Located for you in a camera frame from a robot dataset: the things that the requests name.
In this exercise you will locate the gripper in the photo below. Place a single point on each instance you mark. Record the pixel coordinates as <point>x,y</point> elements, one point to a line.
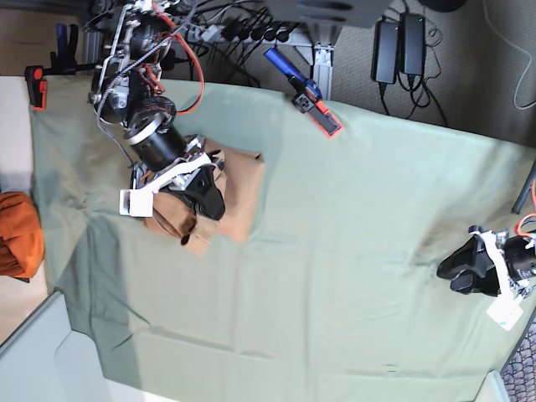
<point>176,165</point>
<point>472,269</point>

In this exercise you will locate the light orange T-shirt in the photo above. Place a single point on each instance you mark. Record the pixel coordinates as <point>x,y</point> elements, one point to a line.
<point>239,182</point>

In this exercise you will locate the green table cloth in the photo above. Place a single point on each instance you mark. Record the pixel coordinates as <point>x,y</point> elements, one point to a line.
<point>334,296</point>

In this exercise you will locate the blue clamp at middle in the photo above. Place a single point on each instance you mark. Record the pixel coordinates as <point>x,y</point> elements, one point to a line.
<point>308,98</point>

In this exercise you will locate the blue clamp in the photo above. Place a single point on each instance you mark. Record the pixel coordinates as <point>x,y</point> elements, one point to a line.
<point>62,62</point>
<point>308,98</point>

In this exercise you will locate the dark orange cloth pile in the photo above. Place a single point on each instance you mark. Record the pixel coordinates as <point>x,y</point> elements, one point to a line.
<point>22,239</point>

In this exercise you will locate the blue clamp at left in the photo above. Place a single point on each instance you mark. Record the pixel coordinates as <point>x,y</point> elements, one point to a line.
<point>62,62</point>

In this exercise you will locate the grey plastic bin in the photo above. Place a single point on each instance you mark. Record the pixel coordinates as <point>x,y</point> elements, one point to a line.
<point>46,360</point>

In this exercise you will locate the black power adapter left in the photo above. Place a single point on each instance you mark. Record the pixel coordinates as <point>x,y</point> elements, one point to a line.
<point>385,54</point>

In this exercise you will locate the black power adapter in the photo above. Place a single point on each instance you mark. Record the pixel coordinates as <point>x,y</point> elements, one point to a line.
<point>385,54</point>
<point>412,44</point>

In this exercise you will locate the black power adapter right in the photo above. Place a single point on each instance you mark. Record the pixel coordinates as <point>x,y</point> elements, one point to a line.
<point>412,44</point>

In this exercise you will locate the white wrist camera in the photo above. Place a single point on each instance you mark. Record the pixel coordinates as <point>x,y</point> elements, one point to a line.
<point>137,203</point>
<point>505,312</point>

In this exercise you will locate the aluminium frame post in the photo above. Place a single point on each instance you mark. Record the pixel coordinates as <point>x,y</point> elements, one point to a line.
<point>324,38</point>

